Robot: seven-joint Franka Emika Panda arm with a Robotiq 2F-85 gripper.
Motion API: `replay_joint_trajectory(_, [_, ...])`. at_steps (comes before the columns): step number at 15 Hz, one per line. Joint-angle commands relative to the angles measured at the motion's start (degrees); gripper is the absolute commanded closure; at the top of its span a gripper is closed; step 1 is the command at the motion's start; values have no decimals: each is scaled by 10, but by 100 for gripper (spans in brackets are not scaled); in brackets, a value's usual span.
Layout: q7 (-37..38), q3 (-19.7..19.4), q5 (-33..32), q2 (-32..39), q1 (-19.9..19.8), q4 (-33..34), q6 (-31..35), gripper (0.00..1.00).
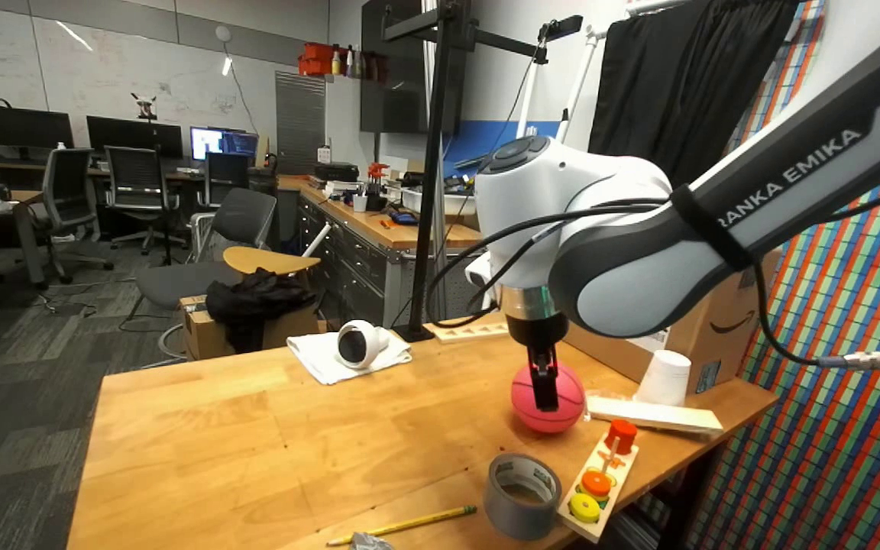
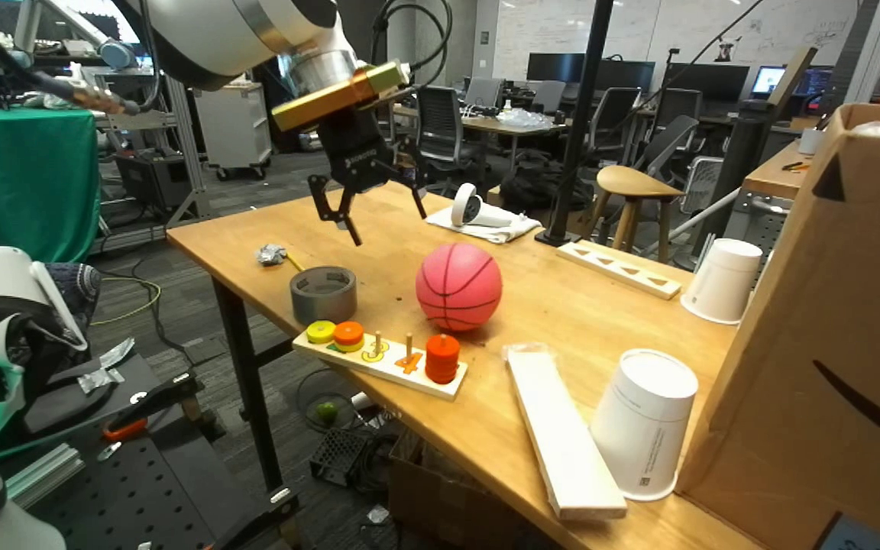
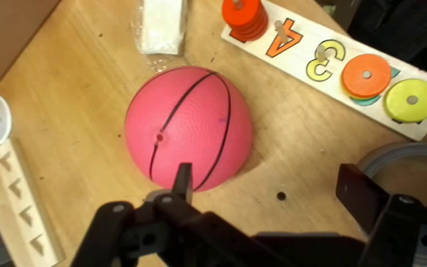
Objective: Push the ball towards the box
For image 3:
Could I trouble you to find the yellow disc on peg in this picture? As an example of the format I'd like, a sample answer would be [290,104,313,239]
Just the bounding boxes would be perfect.
[385,79,427,124]

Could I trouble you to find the wooden number puzzle board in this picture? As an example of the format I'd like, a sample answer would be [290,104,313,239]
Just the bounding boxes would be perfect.
[221,0,427,142]

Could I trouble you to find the orange disc on peg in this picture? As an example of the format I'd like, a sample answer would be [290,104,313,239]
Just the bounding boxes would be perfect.
[342,54,392,99]

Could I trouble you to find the orange ring stack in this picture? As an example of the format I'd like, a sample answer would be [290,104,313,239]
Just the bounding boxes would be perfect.
[223,0,269,44]

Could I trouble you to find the brown cardboard box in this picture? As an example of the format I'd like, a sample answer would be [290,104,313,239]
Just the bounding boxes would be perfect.
[0,0,61,81]

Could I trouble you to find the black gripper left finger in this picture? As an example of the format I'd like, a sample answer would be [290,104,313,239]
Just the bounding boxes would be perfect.
[173,164,193,202]

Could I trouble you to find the white foam block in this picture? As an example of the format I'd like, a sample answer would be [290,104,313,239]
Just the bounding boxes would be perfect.
[140,0,187,55]

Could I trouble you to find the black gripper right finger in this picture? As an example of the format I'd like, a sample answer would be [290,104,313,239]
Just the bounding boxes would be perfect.
[336,164,390,235]

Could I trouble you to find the pink rubber basketball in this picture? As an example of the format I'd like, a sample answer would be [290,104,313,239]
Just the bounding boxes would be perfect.
[125,67,253,192]

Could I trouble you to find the grey duct tape roll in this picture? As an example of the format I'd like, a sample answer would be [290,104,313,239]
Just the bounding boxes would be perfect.
[358,142,427,213]

